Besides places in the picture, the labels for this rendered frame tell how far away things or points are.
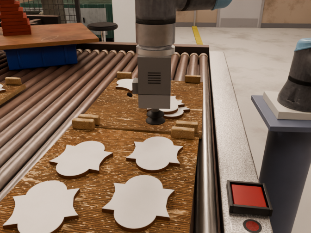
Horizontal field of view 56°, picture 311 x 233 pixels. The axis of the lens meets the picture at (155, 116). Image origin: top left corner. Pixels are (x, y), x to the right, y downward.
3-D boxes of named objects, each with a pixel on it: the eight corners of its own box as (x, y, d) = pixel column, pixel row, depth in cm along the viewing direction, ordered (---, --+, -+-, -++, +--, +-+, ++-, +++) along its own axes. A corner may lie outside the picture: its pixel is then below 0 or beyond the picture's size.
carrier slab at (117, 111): (202, 85, 114) (203, 82, 113) (201, 139, 78) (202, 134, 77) (115, 81, 119) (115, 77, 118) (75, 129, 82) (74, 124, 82)
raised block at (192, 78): (200, 82, 113) (200, 75, 112) (200, 83, 112) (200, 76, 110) (184, 81, 114) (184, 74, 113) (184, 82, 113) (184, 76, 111)
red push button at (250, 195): (260, 191, 60) (261, 186, 59) (266, 213, 55) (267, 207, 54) (230, 189, 61) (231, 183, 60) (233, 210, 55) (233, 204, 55)
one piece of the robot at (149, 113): (146, 106, 65) (147, 114, 66) (145, 114, 61) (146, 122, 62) (164, 107, 65) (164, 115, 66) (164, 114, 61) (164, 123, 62)
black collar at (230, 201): (264, 189, 61) (264, 182, 60) (271, 217, 54) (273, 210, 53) (226, 186, 61) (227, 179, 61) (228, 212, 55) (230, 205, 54)
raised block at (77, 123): (96, 127, 80) (95, 119, 79) (93, 131, 78) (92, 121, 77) (74, 125, 81) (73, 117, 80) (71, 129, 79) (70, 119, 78)
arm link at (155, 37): (133, 25, 52) (138, 18, 59) (133, 51, 54) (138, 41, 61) (175, 25, 51) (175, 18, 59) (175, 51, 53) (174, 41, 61)
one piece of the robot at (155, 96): (127, 27, 60) (130, 101, 68) (120, 36, 52) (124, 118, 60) (175, 28, 60) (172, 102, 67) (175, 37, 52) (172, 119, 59)
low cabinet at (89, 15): (127, 27, 766) (127, -4, 733) (115, 42, 605) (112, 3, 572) (56, 27, 777) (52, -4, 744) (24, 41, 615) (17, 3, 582)
